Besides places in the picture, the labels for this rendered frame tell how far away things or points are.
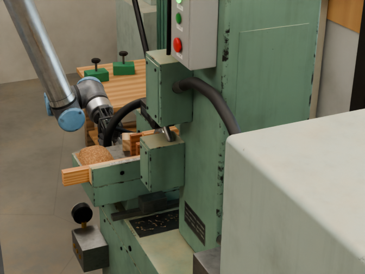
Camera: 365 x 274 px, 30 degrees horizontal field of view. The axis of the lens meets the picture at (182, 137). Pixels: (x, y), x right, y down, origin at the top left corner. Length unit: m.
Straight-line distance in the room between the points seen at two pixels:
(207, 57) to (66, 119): 1.01
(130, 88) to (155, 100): 1.86
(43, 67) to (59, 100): 0.13
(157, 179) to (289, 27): 0.49
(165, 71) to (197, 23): 0.18
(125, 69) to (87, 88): 1.07
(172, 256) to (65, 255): 1.43
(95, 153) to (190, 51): 0.62
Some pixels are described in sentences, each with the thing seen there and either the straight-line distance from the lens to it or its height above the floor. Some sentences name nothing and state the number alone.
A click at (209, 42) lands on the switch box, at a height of 1.37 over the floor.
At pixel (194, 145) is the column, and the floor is 1.10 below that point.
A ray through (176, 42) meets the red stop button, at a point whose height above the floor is 1.37.
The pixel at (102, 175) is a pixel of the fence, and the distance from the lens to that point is 1.78.
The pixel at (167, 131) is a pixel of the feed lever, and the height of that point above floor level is 1.10.
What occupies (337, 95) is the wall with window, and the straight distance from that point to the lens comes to 3.43.
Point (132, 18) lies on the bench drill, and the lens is 4.14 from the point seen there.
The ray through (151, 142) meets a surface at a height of 1.08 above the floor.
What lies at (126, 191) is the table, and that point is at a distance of 1.82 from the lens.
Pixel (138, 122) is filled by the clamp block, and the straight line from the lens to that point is 2.07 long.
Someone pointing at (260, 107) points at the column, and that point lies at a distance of 1.43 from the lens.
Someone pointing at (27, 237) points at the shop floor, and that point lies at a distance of 3.23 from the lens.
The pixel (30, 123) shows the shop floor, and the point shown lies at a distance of 4.31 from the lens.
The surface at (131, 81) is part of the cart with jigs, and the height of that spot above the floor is 0.53.
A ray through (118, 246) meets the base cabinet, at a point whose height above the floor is 0.68.
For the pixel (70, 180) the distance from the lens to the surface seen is 1.80.
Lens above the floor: 1.81
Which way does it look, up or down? 26 degrees down
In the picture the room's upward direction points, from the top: 1 degrees clockwise
